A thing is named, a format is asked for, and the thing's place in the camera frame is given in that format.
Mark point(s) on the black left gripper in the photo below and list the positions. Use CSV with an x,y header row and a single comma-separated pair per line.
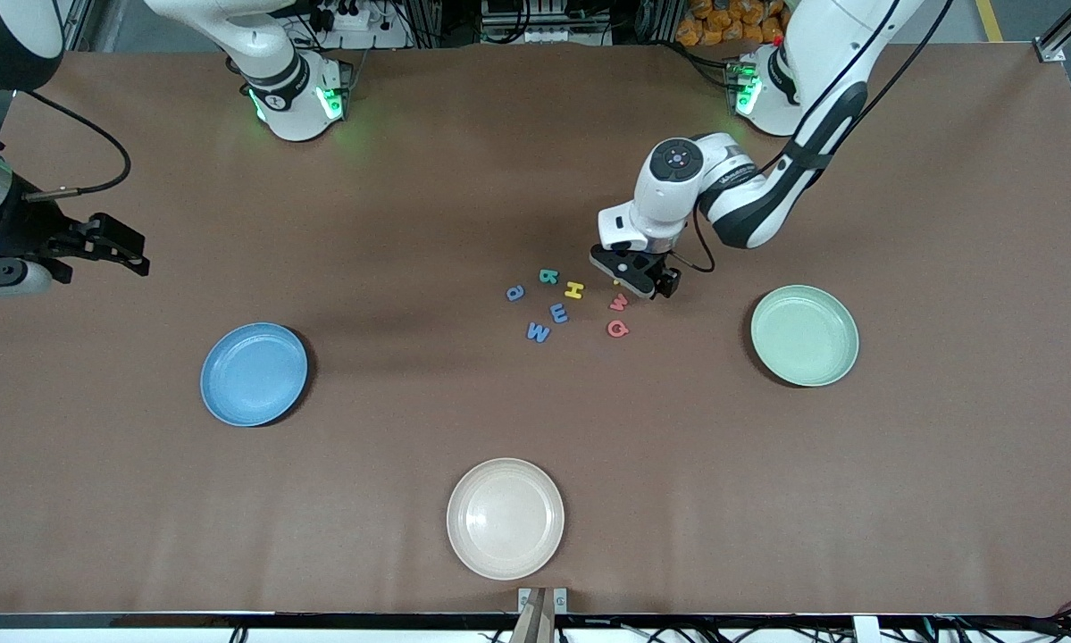
x,y
663,271

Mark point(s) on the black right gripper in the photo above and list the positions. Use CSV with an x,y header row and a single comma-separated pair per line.
x,y
24,229

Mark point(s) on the red foam letter m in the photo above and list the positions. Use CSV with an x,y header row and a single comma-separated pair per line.
x,y
619,304

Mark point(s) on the blue comb-shaped foam letter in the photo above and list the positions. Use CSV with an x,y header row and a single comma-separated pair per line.
x,y
558,314

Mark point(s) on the teal foam letter R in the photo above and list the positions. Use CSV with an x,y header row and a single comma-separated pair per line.
x,y
545,277

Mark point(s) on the blue foam letter W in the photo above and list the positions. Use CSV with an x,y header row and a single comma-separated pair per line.
x,y
539,334

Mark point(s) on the blue foam letter a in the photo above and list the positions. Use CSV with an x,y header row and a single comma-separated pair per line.
x,y
519,295

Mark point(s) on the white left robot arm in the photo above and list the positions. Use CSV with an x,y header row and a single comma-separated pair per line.
x,y
740,192

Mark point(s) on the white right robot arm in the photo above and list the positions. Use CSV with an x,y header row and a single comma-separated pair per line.
x,y
294,98

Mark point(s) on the blue plate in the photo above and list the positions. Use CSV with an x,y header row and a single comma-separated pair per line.
x,y
254,375

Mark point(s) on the green plate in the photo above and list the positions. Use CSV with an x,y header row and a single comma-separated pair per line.
x,y
805,336

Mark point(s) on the beige plate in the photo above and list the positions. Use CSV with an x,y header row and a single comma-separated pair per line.
x,y
506,519

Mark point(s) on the red foam letter Q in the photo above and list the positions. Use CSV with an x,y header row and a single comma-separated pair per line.
x,y
611,329

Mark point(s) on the white power strip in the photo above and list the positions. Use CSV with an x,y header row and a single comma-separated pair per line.
x,y
544,36
374,37

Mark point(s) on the aluminium frame profile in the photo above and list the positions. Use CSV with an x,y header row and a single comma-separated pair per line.
x,y
1055,49
75,36

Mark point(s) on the metal table edge bracket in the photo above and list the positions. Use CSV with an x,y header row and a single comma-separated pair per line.
x,y
560,600

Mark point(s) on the white bracket plate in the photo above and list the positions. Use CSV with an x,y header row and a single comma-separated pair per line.
x,y
866,630

